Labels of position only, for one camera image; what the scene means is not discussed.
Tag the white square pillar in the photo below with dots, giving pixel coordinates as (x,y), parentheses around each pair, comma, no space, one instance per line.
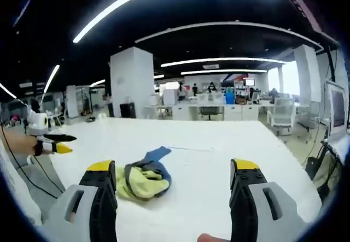
(131,83)

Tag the computer monitor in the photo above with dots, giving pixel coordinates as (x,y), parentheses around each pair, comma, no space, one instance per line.
(337,108)

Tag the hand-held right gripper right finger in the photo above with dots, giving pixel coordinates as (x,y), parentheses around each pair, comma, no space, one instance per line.
(246,198)

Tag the row of white desks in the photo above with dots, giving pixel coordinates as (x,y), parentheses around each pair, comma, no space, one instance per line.
(238,112)

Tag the person's white clothing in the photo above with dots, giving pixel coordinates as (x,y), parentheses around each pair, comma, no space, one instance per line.
(16,187)

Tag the white mesh office chair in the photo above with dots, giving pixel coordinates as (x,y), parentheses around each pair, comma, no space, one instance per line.
(281,113)

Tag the black bag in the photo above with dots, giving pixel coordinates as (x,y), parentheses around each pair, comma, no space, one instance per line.
(314,168)

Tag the black bin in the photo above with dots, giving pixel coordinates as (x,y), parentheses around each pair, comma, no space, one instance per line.
(127,110)

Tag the person's right hand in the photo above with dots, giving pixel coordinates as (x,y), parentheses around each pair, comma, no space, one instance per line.
(212,238)

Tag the blue container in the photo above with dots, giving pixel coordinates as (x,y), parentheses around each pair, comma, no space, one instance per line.
(229,97)

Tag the grey office chair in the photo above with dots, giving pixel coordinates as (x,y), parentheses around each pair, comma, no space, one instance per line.
(210,112)

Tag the yellow and blue garment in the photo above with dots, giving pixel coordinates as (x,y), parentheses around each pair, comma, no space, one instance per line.
(142,179)

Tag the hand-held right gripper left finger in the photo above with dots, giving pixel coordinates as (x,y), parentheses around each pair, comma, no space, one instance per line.
(102,198)

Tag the long ceiling light strip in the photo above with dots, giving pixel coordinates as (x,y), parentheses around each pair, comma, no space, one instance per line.
(153,0)

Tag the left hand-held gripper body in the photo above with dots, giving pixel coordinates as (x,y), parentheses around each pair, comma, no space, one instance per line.
(37,121)

